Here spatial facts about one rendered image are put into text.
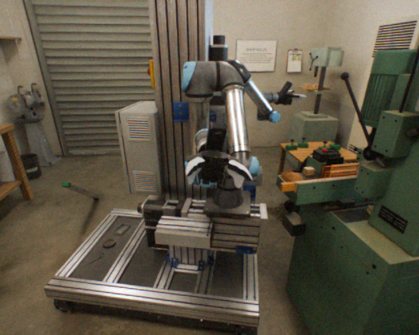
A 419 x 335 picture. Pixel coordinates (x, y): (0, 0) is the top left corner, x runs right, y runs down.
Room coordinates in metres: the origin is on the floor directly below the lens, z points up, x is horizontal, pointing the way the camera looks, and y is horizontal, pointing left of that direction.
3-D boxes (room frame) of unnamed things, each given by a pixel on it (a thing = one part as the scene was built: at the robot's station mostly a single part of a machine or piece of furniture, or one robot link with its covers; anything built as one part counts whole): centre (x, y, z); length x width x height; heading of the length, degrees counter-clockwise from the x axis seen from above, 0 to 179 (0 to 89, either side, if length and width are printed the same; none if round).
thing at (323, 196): (1.20, -0.67, 0.87); 0.61 x 0.30 x 0.06; 102
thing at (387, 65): (1.12, -0.78, 1.35); 0.18 x 0.18 x 0.31
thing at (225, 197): (1.08, -0.09, 0.87); 0.15 x 0.15 x 0.10
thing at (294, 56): (4.18, -1.32, 1.42); 0.23 x 0.06 x 0.34; 97
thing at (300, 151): (2.58, -1.19, 0.32); 0.66 x 0.57 x 0.64; 98
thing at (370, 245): (1.00, -0.80, 0.76); 0.57 x 0.45 x 0.09; 12
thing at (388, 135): (0.88, -0.67, 1.23); 0.09 x 0.08 x 0.15; 12
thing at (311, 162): (1.29, -0.65, 0.92); 0.15 x 0.13 x 0.09; 102
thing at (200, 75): (1.06, 0.04, 1.19); 0.15 x 0.12 x 0.55; 96
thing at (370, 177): (0.90, -0.66, 1.02); 0.09 x 0.07 x 0.12; 102
